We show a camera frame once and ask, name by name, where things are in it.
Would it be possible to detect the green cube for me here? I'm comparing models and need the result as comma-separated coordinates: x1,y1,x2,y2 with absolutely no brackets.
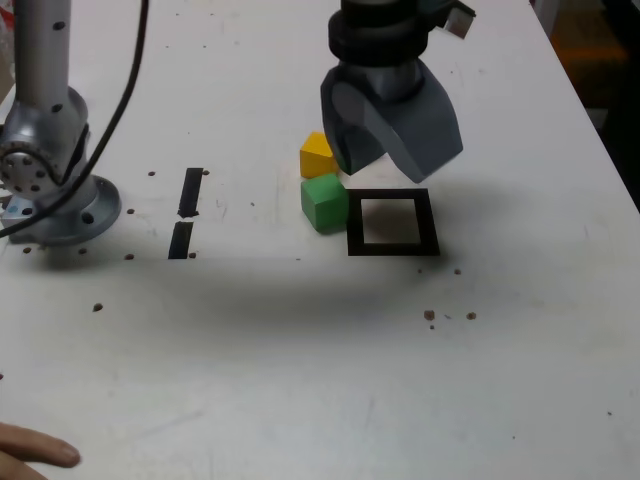
300,173,350,235

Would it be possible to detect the white gripper camera box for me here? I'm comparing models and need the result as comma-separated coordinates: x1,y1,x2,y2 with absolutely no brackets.
439,3,477,41

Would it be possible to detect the black tape strip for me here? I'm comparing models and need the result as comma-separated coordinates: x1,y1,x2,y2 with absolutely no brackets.
167,167,205,261

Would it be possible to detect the black cable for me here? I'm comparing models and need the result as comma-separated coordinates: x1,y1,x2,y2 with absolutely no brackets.
0,0,151,239

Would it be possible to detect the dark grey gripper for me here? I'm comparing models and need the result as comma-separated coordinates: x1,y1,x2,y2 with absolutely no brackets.
319,58,465,185

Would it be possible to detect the person's hand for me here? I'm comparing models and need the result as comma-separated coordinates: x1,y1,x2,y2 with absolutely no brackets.
0,420,83,480

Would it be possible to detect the yellow cube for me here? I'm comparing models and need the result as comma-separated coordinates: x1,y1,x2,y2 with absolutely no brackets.
299,131,339,179

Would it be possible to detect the black tape square outline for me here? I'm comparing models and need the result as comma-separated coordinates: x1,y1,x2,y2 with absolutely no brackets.
346,188,442,258

